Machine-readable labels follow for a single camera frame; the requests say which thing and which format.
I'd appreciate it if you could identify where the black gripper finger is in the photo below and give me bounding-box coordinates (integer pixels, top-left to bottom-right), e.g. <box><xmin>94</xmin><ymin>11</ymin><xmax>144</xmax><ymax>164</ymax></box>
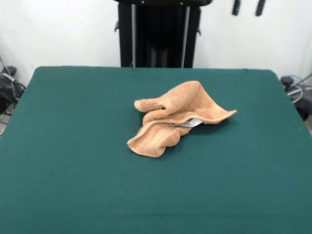
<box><xmin>255</xmin><ymin>0</ymin><xmax>266</xmax><ymax>17</ymax></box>
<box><xmin>231</xmin><ymin>0</ymin><xmax>241</xmax><ymax>16</ymax></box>

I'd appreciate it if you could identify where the tan terry towel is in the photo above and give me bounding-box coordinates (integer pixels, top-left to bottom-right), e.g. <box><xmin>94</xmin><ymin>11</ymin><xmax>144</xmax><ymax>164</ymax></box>
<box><xmin>126</xmin><ymin>81</ymin><xmax>237</xmax><ymax>158</ymax></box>

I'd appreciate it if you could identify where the dark green tablecloth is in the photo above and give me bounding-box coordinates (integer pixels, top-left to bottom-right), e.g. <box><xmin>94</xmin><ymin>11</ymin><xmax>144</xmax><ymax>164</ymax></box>
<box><xmin>0</xmin><ymin>65</ymin><xmax>312</xmax><ymax>234</ymax></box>

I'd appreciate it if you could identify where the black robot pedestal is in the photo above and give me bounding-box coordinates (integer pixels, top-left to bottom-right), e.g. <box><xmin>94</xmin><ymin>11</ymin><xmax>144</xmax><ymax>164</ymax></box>
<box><xmin>113</xmin><ymin>0</ymin><xmax>215</xmax><ymax>68</ymax></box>

